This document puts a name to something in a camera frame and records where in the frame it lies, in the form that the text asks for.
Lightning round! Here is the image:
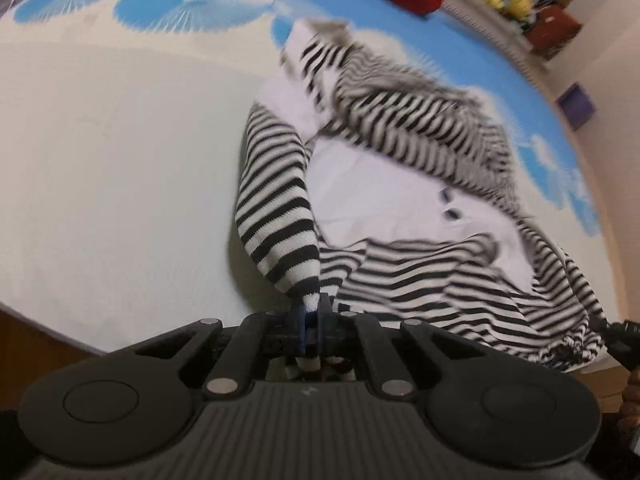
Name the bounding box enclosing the purple box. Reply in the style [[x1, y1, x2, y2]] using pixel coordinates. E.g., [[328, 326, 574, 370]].
[[556, 82, 597, 132]]

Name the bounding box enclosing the brown red box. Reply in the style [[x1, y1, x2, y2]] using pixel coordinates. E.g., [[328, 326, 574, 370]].
[[525, 5, 582, 59]]

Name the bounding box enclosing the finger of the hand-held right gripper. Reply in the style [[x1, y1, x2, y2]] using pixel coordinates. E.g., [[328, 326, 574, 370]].
[[597, 319, 640, 363]]

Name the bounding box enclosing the blue and white bed sheet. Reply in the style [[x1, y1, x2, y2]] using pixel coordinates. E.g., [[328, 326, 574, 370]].
[[0, 0, 607, 357]]

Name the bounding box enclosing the striped hooded shirt white front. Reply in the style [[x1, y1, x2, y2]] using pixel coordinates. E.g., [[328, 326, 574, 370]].
[[234, 17, 615, 382]]

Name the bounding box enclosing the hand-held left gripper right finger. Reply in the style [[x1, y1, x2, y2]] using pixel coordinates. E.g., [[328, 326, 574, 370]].
[[311, 292, 482, 397]]

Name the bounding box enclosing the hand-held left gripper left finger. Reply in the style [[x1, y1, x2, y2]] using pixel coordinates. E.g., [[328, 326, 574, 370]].
[[125, 305, 308, 397]]

